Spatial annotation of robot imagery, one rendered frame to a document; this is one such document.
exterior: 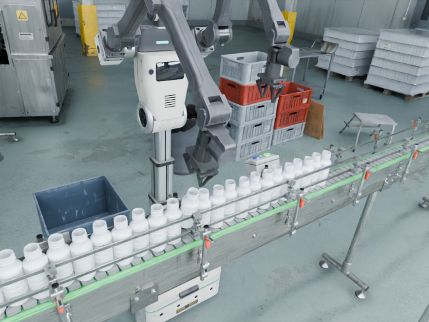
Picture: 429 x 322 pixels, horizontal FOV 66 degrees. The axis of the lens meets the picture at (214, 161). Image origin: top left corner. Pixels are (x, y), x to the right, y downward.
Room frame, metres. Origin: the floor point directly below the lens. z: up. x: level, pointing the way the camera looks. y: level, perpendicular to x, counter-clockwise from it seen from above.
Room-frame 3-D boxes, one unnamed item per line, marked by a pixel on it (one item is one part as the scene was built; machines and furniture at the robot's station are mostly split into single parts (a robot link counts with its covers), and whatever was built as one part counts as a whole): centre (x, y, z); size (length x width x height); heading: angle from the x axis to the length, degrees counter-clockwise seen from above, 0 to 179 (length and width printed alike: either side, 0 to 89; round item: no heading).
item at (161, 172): (1.55, 0.28, 0.74); 0.11 x 0.11 x 0.40; 37
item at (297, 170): (1.22, -0.35, 1.08); 0.06 x 0.06 x 0.17
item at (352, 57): (8.23, -3.07, 0.50); 1.23 x 1.05 x 1.00; 125
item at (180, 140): (3.07, 0.33, 0.32); 0.45 x 0.45 x 0.64
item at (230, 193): (1.01, -0.06, 1.08); 0.06 x 0.06 x 0.17
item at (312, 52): (5.86, -1.40, 0.49); 1.05 x 0.55 x 0.99; 127
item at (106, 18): (10.22, 3.64, 0.50); 1.24 x 1.03 x 1.00; 130
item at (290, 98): (4.13, -0.83, 0.55); 0.61 x 0.41 x 0.22; 130
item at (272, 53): (1.29, -0.20, 1.57); 0.07 x 0.06 x 0.07; 37
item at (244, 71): (3.63, -0.32, 1.00); 0.61 x 0.41 x 0.22; 134
